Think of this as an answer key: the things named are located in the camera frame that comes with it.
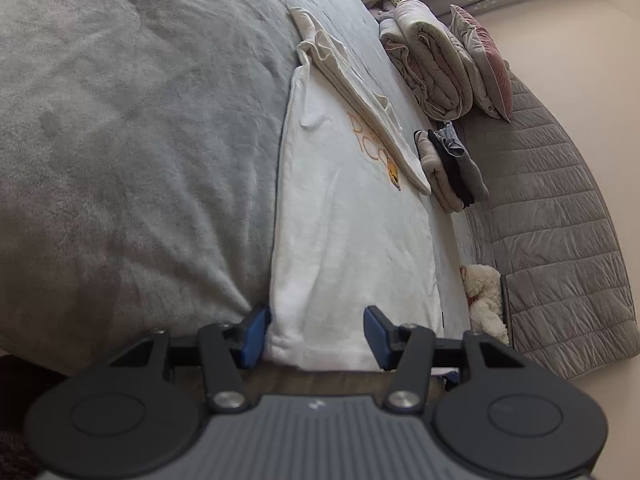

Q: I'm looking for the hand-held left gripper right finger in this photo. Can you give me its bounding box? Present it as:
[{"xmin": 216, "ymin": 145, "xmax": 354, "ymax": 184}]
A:
[{"xmin": 364, "ymin": 306, "xmax": 531, "ymax": 413}]

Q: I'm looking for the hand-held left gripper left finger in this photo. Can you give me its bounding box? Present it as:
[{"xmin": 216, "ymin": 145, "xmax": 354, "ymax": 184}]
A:
[{"xmin": 107, "ymin": 305, "xmax": 273, "ymax": 413}]

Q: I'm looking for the white printed sweatshirt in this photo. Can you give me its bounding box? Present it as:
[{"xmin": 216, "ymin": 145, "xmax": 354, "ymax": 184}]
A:
[{"xmin": 262, "ymin": 7, "xmax": 446, "ymax": 373}]

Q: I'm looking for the white plush toy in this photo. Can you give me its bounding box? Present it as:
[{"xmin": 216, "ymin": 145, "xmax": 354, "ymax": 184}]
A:
[{"xmin": 460, "ymin": 264, "xmax": 510, "ymax": 346}]

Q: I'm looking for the folded beige garment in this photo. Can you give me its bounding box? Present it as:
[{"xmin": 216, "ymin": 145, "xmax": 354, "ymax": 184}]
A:
[{"xmin": 414, "ymin": 130, "xmax": 466, "ymax": 213}]

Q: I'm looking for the folded black garment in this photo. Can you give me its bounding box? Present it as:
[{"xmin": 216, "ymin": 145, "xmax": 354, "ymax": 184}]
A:
[{"xmin": 427, "ymin": 132, "xmax": 473, "ymax": 206}]

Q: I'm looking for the folded grey garment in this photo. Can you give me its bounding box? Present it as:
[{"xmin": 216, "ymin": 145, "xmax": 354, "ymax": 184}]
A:
[{"xmin": 435, "ymin": 121, "xmax": 490, "ymax": 201}]

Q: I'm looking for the grey quilted headboard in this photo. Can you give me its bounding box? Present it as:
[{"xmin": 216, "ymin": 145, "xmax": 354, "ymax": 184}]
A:
[{"xmin": 450, "ymin": 75, "xmax": 640, "ymax": 381}]

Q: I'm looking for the folded grey pink quilt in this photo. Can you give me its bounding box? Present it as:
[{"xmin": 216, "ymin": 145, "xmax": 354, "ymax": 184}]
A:
[{"xmin": 377, "ymin": 0, "xmax": 476, "ymax": 121}]

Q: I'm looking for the grey pink pillow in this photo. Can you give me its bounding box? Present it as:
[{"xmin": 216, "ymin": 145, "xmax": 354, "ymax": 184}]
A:
[{"xmin": 447, "ymin": 4, "xmax": 513, "ymax": 123}]

